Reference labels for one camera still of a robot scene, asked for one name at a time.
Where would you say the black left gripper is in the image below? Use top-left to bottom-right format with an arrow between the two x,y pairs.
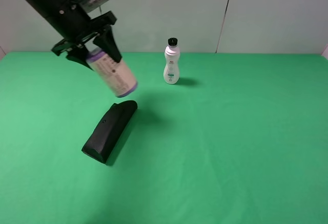
43,0 -> 122,69

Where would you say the purple garbage bag roll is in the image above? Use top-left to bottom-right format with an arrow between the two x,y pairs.
86,48 -> 137,97

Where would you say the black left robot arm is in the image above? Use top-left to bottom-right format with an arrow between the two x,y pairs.
25,0 -> 122,66

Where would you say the white bottle with black brush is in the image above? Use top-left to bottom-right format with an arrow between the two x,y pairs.
163,37 -> 180,85

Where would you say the black leather glasses case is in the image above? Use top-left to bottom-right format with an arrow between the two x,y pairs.
81,100 -> 138,164

